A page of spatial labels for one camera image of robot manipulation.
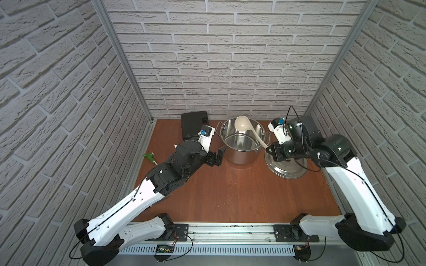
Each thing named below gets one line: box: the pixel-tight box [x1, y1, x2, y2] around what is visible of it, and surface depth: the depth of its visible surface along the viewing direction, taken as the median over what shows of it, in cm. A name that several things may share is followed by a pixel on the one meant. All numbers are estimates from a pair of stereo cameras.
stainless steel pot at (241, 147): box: [215, 118, 271, 165], surface depth 99 cm
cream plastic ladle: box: [234, 115, 269, 150], surface depth 79 cm
